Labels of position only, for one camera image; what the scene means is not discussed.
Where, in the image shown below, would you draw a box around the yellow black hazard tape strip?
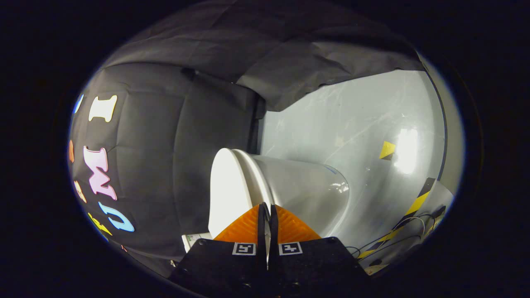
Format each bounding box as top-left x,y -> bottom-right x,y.
358,178 -> 436,260

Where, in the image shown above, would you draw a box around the white labelled object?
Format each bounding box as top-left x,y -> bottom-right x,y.
182,233 -> 213,252

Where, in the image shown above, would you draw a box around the thin floor cables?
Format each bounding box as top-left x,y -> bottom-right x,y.
347,213 -> 441,259

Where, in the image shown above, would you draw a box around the black backdrop cloth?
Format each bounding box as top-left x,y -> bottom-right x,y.
68,0 -> 426,278

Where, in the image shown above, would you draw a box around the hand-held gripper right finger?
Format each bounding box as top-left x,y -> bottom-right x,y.
267,204 -> 370,298

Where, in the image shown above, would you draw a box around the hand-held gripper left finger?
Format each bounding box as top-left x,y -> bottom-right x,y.
172,202 -> 270,298

